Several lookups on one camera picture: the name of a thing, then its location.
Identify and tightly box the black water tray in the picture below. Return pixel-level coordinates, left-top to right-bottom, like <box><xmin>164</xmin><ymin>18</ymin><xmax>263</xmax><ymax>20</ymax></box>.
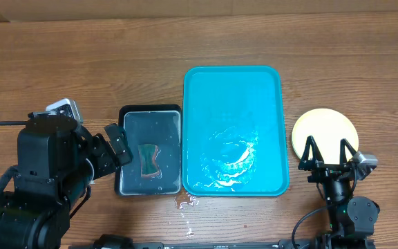
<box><xmin>115</xmin><ymin>104</ymin><xmax>182</xmax><ymax>196</ymax></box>

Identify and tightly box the blue plastic tray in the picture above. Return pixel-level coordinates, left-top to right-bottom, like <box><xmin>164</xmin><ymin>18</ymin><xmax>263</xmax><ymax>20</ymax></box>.
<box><xmin>182</xmin><ymin>66</ymin><xmax>290</xmax><ymax>197</ymax></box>

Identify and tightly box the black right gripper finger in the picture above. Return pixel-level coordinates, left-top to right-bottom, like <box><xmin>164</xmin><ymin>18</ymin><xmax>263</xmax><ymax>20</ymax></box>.
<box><xmin>301</xmin><ymin>136</ymin><xmax>323</xmax><ymax>163</ymax></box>
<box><xmin>339</xmin><ymin>138</ymin><xmax>357</xmax><ymax>163</ymax></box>

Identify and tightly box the yellow-green plate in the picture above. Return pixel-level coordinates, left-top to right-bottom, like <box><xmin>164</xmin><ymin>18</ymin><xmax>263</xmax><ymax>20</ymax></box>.
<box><xmin>291</xmin><ymin>109</ymin><xmax>359</xmax><ymax>164</ymax></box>

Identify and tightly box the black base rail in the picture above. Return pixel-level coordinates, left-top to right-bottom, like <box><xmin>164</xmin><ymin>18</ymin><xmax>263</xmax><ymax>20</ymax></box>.
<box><xmin>69</xmin><ymin>233</ymin><xmax>376</xmax><ymax>249</ymax></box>

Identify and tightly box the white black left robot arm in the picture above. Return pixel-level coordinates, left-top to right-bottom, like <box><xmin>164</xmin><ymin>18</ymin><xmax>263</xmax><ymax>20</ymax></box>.
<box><xmin>0</xmin><ymin>113</ymin><xmax>131</xmax><ymax>249</ymax></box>

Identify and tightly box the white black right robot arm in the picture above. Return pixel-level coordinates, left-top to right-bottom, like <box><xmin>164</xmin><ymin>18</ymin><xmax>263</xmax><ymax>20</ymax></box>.
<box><xmin>291</xmin><ymin>136</ymin><xmax>380</xmax><ymax>249</ymax></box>

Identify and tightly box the cardboard backdrop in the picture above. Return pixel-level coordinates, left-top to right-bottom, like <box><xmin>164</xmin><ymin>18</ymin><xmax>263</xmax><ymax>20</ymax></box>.
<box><xmin>0</xmin><ymin>0</ymin><xmax>398</xmax><ymax>22</ymax></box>

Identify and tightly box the green brown sponge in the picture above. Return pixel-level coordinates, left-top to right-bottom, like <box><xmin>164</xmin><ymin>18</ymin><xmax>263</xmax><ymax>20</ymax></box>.
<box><xmin>138</xmin><ymin>144</ymin><xmax>160</xmax><ymax>178</ymax></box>

